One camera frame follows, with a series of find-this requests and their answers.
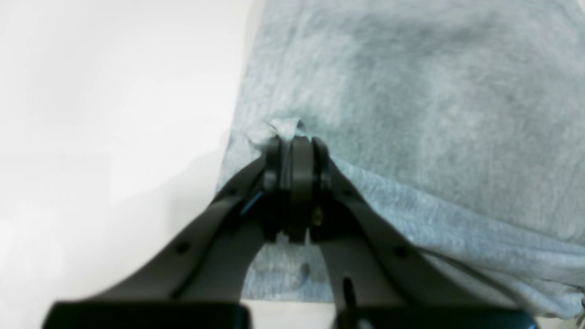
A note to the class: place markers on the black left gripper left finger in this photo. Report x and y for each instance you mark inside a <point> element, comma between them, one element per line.
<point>196,280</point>

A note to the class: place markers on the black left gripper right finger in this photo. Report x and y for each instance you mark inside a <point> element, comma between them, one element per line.
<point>379,280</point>

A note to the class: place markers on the grey T-shirt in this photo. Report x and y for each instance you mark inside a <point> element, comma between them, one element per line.
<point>461,122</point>

